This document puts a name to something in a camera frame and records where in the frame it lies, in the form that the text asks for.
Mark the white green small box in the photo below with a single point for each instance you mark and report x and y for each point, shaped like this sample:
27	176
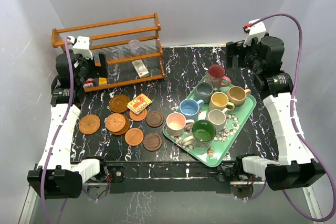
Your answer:
140	68

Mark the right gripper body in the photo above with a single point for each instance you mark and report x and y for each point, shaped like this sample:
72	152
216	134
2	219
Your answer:
250	52

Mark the clear plastic cup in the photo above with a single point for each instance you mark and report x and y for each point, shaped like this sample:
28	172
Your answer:
135	47

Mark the red white small box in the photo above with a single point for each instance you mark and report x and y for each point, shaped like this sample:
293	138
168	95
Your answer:
89	83

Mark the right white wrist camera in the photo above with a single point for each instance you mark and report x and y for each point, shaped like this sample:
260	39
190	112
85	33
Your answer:
254	29

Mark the yellow small block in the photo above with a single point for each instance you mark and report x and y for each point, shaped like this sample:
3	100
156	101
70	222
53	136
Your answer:
102	81

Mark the dark walnut coaster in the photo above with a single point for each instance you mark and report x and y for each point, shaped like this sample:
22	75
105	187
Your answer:
154	119
152	142

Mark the green floral tray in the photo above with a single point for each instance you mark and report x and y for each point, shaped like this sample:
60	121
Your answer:
220	146

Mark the tan brown mug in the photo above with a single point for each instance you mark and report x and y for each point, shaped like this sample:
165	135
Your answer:
237	95

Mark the black front base frame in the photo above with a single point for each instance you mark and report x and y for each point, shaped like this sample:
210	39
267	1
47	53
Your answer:
146	176

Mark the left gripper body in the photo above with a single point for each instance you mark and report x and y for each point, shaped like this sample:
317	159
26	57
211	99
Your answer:
88	70

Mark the grey mug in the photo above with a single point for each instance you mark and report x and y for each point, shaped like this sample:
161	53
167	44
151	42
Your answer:
204	91

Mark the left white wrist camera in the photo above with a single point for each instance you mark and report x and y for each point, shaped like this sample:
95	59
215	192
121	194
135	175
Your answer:
83	46

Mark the woven rattan coaster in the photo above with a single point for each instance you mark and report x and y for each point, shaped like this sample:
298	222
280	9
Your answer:
89	124
115	122

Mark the orange wooden coaster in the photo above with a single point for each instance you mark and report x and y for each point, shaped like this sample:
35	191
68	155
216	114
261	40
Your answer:
134	137
138	117

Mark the wooden shelf rack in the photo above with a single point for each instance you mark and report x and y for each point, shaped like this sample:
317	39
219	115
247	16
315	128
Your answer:
118	55

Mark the pink mug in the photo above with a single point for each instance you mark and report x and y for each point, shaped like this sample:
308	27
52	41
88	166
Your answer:
176	123

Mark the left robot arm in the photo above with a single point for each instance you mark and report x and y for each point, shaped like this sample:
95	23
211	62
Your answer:
55	177

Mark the white beige mug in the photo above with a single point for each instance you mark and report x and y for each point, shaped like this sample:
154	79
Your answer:
217	118

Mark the blue mug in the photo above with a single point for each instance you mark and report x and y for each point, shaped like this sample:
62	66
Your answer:
191	108

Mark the orange patterned card pack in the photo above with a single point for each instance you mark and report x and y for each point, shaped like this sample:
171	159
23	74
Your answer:
138	104

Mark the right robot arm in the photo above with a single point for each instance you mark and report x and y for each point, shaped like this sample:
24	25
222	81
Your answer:
296	167

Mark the yellow mug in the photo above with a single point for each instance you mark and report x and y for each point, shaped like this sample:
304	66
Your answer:
221	102

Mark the maroon mug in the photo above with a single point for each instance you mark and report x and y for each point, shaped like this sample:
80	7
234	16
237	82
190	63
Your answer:
216	76

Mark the green mug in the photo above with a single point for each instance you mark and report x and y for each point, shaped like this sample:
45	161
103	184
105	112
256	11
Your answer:
202	134

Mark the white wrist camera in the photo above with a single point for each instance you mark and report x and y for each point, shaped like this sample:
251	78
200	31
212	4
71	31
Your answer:
83	46
254	29

